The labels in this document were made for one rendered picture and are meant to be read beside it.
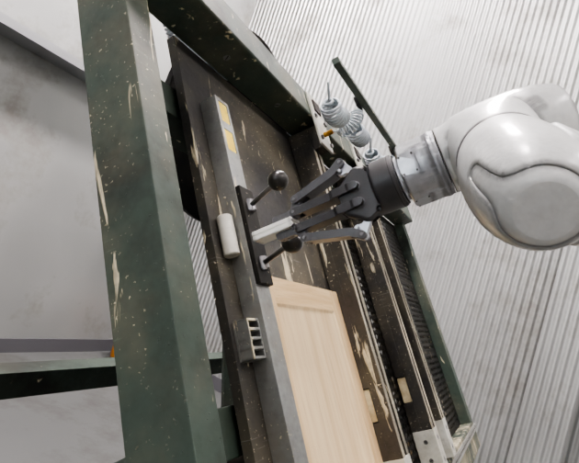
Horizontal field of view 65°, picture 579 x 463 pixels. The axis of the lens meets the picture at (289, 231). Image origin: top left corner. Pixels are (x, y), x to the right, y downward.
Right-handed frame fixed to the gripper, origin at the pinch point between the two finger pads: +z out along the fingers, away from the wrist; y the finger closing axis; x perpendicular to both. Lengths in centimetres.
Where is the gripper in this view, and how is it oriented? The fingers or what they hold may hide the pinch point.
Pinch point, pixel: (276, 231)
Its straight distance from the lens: 70.1
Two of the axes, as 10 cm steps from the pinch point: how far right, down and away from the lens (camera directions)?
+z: -8.6, 3.5, 3.6
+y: 2.4, 9.1, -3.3
